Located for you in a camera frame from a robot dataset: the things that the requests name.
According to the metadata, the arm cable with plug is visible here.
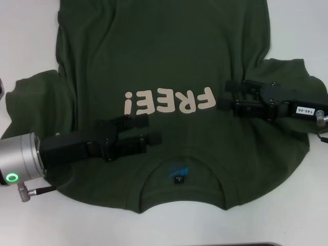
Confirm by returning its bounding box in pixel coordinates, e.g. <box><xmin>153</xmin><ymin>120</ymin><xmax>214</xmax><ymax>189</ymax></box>
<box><xmin>316</xmin><ymin>109</ymin><xmax>328</xmax><ymax>144</ymax></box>
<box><xmin>16</xmin><ymin>182</ymin><xmax>57</xmax><ymax>203</ymax></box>

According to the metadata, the right arm cable with plug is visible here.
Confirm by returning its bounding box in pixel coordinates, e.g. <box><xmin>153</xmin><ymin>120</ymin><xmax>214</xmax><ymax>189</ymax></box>
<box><xmin>316</xmin><ymin>109</ymin><xmax>328</xmax><ymax>144</ymax></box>

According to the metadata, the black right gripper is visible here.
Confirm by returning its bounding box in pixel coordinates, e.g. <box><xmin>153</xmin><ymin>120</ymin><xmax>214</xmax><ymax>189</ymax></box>
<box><xmin>217</xmin><ymin>79</ymin><xmax>328</xmax><ymax>124</ymax></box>

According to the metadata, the dark green FREE t-shirt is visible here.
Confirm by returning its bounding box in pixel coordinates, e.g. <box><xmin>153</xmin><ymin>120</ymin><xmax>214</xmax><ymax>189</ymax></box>
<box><xmin>5</xmin><ymin>0</ymin><xmax>328</xmax><ymax>215</ymax></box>

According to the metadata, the dark rounded panel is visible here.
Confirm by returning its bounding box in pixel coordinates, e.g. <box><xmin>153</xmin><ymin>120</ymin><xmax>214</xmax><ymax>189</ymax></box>
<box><xmin>227</xmin><ymin>241</ymin><xmax>292</xmax><ymax>246</ymax></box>

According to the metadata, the left arm cable with plug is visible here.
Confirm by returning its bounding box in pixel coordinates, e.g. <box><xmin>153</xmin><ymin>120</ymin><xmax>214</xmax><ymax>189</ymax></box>
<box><xmin>16</xmin><ymin>182</ymin><xmax>57</xmax><ymax>203</ymax></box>

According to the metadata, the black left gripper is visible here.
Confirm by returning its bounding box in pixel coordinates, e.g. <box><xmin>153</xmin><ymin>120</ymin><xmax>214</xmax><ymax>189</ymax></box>
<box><xmin>39</xmin><ymin>113</ymin><xmax>163</xmax><ymax>170</ymax></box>

